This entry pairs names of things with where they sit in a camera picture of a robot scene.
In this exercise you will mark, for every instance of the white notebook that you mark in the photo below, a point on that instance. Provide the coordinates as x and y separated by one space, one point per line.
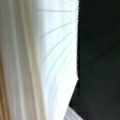
38 58

